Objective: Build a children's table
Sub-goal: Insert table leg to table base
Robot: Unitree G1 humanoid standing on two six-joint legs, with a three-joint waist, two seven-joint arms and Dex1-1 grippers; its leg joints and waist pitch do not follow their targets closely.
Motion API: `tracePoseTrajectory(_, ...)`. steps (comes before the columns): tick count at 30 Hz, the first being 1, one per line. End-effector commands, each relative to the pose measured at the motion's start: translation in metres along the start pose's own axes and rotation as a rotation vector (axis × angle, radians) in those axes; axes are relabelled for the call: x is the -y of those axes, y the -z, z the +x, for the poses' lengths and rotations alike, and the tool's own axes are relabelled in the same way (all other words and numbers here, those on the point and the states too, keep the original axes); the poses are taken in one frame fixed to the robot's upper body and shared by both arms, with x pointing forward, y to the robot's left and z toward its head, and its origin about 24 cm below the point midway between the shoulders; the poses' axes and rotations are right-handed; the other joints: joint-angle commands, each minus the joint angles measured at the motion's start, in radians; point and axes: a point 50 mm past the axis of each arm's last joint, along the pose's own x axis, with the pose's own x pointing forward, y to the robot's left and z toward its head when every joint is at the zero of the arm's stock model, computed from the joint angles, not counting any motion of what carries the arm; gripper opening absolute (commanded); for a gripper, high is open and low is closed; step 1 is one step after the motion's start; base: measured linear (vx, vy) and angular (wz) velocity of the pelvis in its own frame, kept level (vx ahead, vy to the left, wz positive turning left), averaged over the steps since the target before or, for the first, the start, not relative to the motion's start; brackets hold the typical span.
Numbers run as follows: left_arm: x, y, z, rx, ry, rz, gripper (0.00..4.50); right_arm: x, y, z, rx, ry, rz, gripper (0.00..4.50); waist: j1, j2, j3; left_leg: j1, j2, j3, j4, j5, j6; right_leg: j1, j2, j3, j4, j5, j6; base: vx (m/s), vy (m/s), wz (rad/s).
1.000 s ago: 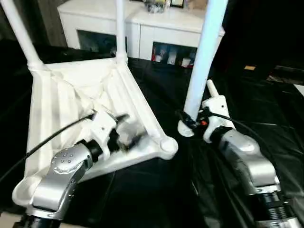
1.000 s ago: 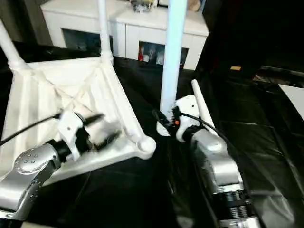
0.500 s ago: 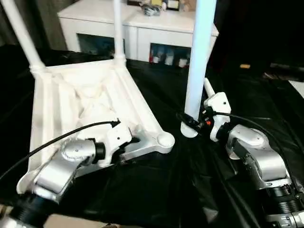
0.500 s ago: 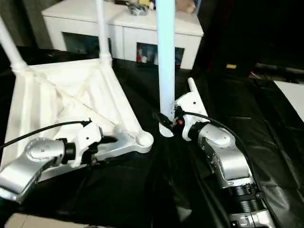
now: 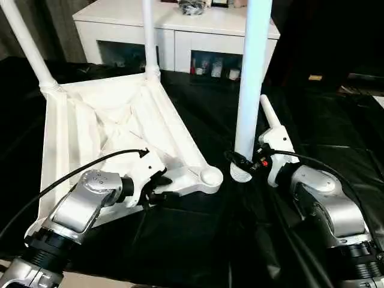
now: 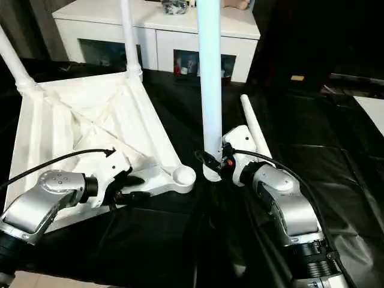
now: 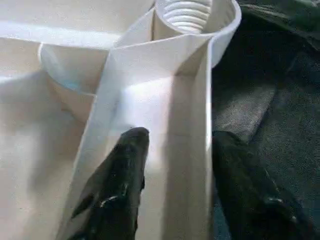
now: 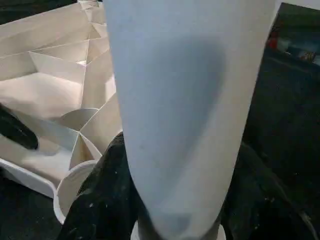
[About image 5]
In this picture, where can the white plastic table leg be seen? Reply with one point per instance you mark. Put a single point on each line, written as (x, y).
(253, 75)
(150, 39)
(270, 112)
(27, 42)

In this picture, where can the white plastic table top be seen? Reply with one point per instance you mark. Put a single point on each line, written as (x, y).
(90, 120)

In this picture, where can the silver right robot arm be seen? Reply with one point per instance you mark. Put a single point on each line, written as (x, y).
(330, 198)

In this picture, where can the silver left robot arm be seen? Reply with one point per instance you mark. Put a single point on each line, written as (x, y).
(78, 207)

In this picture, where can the black mat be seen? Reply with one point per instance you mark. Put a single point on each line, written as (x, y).
(195, 240)

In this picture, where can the white jar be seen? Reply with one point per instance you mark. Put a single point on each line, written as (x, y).
(234, 73)
(216, 69)

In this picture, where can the small yellow box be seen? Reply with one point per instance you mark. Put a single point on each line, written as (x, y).
(315, 77)

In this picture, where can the small red white figure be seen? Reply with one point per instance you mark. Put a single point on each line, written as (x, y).
(200, 69)

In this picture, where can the white sheet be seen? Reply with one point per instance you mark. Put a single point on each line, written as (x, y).
(379, 102)

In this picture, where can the beige plush toy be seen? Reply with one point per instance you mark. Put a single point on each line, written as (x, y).
(240, 3)

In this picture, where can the white cabinet with glass doors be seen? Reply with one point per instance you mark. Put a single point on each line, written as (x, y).
(120, 27)

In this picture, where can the grey crumpled bundle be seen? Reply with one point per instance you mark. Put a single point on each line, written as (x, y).
(192, 6)

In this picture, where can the grey curtain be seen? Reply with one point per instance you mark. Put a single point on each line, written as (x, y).
(66, 33)

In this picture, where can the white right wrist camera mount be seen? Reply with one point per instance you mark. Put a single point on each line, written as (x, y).
(279, 144)

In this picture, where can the dark picture frame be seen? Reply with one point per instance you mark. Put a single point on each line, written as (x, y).
(220, 3)

